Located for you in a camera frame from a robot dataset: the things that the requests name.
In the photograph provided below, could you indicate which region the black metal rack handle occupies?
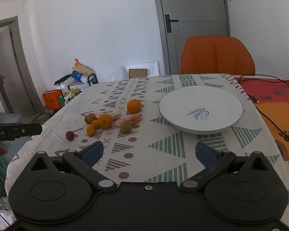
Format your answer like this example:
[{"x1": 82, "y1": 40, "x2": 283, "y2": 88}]
[{"x1": 87, "y1": 73, "x2": 99, "y2": 86}]

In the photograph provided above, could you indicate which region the black cable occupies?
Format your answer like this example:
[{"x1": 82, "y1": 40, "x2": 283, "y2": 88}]
[{"x1": 238, "y1": 74, "x2": 289, "y2": 145}]

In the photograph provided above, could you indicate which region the large orange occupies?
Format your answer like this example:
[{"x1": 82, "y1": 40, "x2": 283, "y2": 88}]
[{"x1": 127, "y1": 99, "x2": 142, "y2": 114}]

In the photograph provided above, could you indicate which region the medium orange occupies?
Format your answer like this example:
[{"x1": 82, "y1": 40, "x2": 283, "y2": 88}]
[{"x1": 98, "y1": 115, "x2": 113, "y2": 129}]

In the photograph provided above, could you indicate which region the orange chair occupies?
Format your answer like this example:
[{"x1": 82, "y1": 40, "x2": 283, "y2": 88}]
[{"x1": 181, "y1": 36, "x2": 256, "y2": 75}]

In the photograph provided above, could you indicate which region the black folded umbrella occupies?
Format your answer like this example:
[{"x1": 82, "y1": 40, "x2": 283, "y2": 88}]
[{"x1": 54, "y1": 74, "x2": 73, "y2": 86}]

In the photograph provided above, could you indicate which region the yellow-green round fruit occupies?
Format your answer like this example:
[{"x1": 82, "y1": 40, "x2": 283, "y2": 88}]
[{"x1": 120, "y1": 120, "x2": 132, "y2": 133}]

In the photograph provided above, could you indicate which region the beige bag with orange handles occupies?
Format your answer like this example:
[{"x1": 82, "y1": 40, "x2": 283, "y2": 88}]
[{"x1": 72, "y1": 59, "x2": 92, "y2": 75}]

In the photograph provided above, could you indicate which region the large peeled orange segment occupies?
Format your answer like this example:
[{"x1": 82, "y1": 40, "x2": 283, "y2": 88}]
[{"x1": 115, "y1": 114, "x2": 142, "y2": 128}]

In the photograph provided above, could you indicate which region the grey door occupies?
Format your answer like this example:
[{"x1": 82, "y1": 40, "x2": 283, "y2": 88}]
[{"x1": 152, "y1": 0, "x2": 232, "y2": 76}]

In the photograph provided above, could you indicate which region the pale yellow produce pile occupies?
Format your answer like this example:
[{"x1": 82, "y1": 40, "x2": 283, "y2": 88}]
[{"x1": 63, "y1": 89, "x2": 83, "y2": 100}]

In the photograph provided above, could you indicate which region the orange box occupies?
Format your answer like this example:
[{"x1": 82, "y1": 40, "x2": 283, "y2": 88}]
[{"x1": 43, "y1": 90, "x2": 62, "y2": 110}]

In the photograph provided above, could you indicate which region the brown cardboard box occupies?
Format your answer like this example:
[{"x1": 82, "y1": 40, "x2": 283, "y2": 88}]
[{"x1": 128, "y1": 69, "x2": 148, "y2": 79}]

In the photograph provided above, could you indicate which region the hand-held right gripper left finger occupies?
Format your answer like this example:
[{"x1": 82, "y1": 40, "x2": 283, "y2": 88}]
[{"x1": 29, "y1": 141, "x2": 117, "y2": 193}]

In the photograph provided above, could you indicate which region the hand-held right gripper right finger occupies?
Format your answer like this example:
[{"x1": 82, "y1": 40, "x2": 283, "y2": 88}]
[{"x1": 180, "y1": 141, "x2": 269, "y2": 193}]

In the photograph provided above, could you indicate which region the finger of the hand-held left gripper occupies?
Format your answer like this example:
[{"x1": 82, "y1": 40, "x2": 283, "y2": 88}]
[{"x1": 14, "y1": 123, "x2": 43, "y2": 138}]

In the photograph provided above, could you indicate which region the white plate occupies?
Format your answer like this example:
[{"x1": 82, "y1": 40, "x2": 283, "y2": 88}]
[{"x1": 158, "y1": 86, "x2": 244, "y2": 135}]

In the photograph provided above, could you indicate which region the grey cushion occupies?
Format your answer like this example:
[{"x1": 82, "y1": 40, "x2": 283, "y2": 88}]
[{"x1": 0, "y1": 113, "x2": 23, "y2": 125}]

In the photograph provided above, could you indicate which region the green bag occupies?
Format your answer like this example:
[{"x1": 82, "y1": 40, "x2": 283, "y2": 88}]
[{"x1": 29, "y1": 113, "x2": 54, "y2": 126}]

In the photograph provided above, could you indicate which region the black door handle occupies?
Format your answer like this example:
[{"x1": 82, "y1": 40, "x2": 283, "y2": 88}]
[{"x1": 164, "y1": 14, "x2": 179, "y2": 33}]

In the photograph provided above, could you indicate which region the grey door frame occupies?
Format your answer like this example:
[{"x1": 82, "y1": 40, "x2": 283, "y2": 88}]
[{"x1": 0, "y1": 16, "x2": 44, "y2": 113}]

